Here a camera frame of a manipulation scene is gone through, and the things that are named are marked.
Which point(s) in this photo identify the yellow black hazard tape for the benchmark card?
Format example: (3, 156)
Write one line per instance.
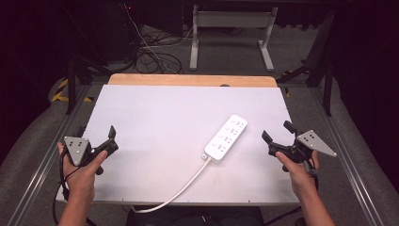
(62, 85)

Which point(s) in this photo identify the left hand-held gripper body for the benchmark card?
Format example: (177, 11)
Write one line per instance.
(76, 149)

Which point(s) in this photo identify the white power strip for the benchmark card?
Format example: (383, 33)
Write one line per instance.
(226, 138)

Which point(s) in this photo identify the person's left hand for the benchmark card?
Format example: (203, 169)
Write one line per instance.
(81, 179)

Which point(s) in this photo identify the black metal stand post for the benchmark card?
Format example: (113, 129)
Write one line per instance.
(328, 84)
(71, 84)

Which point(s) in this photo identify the aluminium floor rail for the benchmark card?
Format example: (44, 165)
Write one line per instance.
(348, 163)
(44, 166)

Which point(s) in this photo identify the grey metal table frame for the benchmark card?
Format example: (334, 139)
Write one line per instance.
(232, 20)

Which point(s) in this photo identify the person's right hand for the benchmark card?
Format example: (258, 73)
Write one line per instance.
(301, 177)

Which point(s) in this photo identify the white table board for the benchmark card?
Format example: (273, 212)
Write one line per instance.
(156, 125)

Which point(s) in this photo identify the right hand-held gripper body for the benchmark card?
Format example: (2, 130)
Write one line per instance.
(315, 142)

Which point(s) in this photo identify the person's dark clothing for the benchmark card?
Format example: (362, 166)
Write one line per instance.
(194, 217)

